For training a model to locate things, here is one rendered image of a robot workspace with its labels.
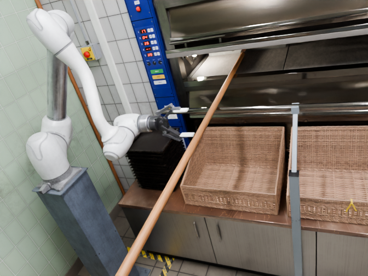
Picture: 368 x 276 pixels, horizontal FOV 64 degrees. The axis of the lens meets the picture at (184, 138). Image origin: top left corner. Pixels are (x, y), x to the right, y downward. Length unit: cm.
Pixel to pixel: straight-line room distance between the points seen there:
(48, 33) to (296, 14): 115
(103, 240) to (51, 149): 67
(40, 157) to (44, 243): 88
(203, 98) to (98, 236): 107
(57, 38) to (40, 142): 51
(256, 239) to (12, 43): 186
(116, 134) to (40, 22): 56
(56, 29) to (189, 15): 75
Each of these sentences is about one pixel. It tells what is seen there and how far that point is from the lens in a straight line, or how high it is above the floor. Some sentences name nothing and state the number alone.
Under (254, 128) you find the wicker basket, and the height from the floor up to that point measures 84.
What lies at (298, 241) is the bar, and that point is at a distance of 168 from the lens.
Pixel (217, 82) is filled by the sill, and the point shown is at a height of 116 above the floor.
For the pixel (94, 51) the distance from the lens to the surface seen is 210.
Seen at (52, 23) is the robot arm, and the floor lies 174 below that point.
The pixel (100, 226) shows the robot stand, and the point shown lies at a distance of 189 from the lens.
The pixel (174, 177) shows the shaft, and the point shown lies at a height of 120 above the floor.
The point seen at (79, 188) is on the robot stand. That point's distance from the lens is 171.
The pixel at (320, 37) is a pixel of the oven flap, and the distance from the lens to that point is 155.
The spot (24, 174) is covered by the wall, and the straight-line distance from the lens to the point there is 214.
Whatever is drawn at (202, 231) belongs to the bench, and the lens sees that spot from 191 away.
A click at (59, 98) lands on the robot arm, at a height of 138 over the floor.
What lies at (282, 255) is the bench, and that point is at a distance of 189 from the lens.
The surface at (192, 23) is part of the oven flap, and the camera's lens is 178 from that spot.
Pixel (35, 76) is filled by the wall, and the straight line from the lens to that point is 220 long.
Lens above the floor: 184
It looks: 30 degrees down
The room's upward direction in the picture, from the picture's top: 15 degrees counter-clockwise
